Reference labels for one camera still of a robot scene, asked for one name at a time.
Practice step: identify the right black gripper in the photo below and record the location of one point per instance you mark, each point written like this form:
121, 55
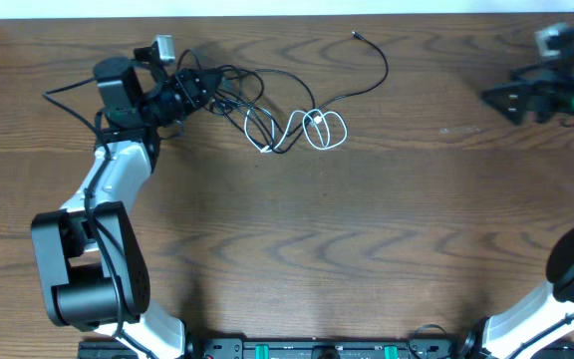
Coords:
543, 87

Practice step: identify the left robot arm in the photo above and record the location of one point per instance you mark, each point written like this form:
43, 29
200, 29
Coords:
91, 269

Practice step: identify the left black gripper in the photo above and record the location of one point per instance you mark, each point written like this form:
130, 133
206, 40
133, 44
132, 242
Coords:
184, 87

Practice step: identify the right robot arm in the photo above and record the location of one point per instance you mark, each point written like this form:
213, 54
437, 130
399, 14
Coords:
546, 314

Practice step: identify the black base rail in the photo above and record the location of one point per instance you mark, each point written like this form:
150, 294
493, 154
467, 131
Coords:
426, 346

